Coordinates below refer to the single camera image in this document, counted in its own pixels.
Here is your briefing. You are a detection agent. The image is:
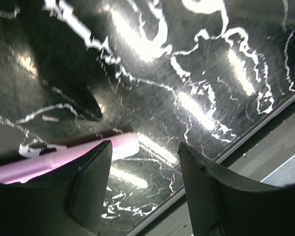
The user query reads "pink highlighter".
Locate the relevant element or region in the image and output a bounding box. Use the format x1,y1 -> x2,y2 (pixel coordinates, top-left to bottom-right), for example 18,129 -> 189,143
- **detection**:
0,133 -> 139,184

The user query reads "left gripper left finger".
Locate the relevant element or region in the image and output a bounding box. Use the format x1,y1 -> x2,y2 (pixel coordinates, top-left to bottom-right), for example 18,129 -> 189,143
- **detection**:
0,141 -> 113,236

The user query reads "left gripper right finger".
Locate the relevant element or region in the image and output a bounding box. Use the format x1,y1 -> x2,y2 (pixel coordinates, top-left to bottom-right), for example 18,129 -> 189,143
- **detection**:
178,143 -> 295,236

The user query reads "black marble mat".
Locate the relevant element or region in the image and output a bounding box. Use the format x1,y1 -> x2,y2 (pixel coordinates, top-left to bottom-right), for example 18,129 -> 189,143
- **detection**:
0,0 -> 295,236

